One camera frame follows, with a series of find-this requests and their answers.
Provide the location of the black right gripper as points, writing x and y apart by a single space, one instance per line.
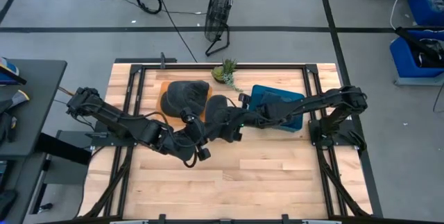
244 118

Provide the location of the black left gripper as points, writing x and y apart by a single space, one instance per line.
197 137

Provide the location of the dark grey cap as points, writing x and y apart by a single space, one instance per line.
216 113
185 95

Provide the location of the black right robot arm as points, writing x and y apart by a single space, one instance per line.
312 104

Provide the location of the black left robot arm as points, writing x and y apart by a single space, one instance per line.
104 111

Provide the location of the blue tray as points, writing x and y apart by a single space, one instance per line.
256 94

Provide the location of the small potted succulent plant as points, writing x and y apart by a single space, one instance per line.
225 72

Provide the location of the orange tray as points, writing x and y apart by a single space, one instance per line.
163 87

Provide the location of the black floor fan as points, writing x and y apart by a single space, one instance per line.
216 9

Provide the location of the black box under desk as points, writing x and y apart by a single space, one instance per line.
62 149

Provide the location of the dark grey side desk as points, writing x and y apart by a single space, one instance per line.
41 78

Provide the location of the large blue storage bin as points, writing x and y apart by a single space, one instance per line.
402 57

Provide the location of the grey and yellow glove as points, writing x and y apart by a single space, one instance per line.
19 97

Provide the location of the black bar over bin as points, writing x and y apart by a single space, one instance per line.
412 42

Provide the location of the blue and yellow object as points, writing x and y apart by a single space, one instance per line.
8 68

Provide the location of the small blue storage bin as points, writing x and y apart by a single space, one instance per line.
421 7

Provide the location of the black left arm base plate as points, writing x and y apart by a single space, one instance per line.
104 142

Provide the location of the black aluminium table frame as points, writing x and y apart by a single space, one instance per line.
326 182

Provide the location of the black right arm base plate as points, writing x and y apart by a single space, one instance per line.
347 135

